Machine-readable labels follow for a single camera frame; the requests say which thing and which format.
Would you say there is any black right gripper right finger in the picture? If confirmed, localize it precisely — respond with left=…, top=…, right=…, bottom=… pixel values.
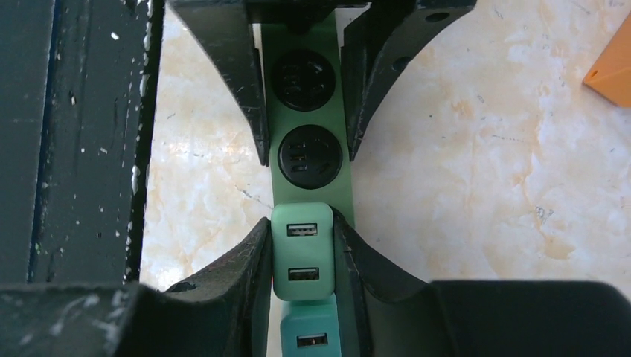
left=333, top=212, right=630, bottom=356

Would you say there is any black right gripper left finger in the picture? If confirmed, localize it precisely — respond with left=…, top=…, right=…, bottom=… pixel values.
left=1, top=218, right=272, bottom=356

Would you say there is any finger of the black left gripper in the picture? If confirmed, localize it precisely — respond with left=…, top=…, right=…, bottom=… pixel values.
left=341, top=0, right=476, bottom=160
left=170, top=1, right=270, bottom=167

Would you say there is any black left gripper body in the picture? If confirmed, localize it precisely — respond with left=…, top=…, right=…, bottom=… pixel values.
left=245, top=1, right=416, bottom=34

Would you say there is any teal usb plug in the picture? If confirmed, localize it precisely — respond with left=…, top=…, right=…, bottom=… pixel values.
left=280, top=295, right=342, bottom=357

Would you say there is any green power strip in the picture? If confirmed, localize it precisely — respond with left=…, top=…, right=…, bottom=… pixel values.
left=261, top=14, right=354, bottom=244

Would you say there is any orange power strip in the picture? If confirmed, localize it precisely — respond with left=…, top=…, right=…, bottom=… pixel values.
left=583, top=15, right=630, bottom=109

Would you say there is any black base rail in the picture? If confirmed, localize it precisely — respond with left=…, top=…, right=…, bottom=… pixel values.
left=1, top=1, right=165, bottom=283

